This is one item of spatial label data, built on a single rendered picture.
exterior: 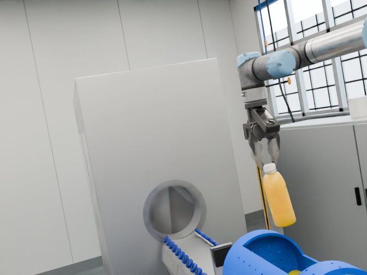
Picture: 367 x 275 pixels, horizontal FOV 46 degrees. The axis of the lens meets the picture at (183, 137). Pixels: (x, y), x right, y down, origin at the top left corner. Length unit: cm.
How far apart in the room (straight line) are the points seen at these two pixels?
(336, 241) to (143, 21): 385
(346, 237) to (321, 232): 26
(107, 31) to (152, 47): 63
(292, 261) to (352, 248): 174
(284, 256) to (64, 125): 427
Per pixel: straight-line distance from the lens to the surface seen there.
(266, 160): 212
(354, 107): 324
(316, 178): 341
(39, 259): 564
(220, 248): 194
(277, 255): 159
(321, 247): 360
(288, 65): 129
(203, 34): 628
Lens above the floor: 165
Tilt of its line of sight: 2 degrees down
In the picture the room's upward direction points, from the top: 10 degrees counter-clockwise
